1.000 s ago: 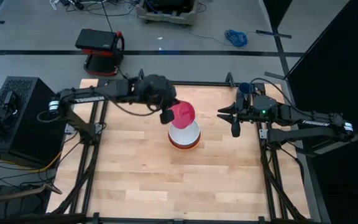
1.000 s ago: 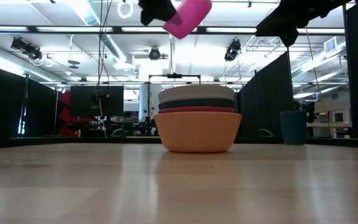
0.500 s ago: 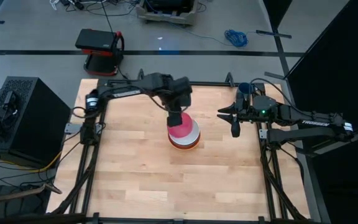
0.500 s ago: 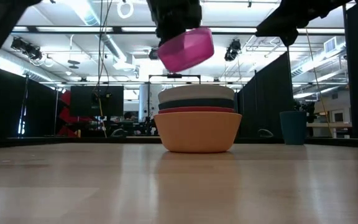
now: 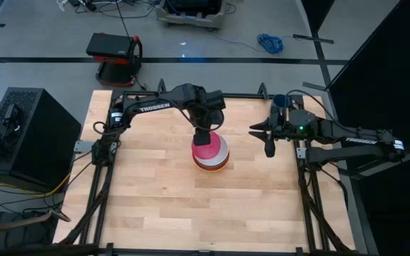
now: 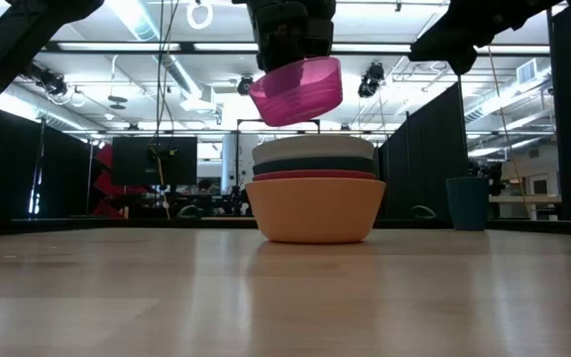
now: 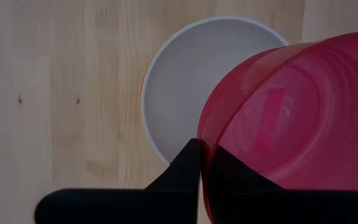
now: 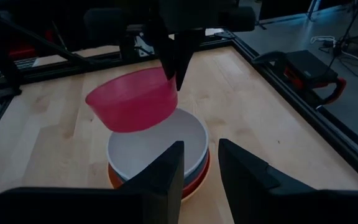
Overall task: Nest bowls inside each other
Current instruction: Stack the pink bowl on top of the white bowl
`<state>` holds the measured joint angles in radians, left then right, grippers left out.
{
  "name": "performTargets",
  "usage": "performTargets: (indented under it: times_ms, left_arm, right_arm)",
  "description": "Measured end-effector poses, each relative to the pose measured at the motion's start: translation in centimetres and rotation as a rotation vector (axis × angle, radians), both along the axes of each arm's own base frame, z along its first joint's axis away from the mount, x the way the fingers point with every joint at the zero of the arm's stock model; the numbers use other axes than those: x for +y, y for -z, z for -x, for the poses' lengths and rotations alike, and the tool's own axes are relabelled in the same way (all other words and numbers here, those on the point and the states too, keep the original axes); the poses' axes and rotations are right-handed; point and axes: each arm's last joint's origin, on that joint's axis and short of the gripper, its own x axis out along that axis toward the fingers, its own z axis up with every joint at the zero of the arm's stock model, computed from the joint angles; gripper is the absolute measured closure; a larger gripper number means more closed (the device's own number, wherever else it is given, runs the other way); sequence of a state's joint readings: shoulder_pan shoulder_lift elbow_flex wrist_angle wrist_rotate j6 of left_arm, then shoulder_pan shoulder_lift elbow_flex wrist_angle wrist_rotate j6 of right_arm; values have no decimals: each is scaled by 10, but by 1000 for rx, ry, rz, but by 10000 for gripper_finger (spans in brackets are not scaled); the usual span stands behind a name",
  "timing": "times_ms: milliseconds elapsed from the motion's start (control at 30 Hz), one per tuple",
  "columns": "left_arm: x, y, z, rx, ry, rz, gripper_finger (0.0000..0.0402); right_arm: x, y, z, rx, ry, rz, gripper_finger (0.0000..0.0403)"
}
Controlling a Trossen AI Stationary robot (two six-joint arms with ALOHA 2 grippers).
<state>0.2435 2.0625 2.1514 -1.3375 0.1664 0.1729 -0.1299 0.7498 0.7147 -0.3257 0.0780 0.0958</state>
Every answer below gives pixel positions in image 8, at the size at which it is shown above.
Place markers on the orange bowl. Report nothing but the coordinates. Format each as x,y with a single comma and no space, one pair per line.
113,180

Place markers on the black tripod stand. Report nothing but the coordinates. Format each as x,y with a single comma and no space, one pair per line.
350,31

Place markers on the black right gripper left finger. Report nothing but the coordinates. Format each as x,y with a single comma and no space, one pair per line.
154,199

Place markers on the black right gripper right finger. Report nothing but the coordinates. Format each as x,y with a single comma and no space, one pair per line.
259,193

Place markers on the red background object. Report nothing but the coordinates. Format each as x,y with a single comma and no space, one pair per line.
20,52

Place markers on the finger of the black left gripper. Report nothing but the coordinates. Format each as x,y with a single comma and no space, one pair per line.
185,56
166,53

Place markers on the black table edge frame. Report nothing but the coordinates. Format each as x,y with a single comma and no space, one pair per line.
322,124

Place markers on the white bowl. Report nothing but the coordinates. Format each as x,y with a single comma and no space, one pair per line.
154,143

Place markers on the red bowl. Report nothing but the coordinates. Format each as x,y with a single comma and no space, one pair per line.
195,186

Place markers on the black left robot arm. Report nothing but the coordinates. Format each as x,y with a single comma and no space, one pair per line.
104,21

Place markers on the pink bowl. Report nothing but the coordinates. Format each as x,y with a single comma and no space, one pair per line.
135,102

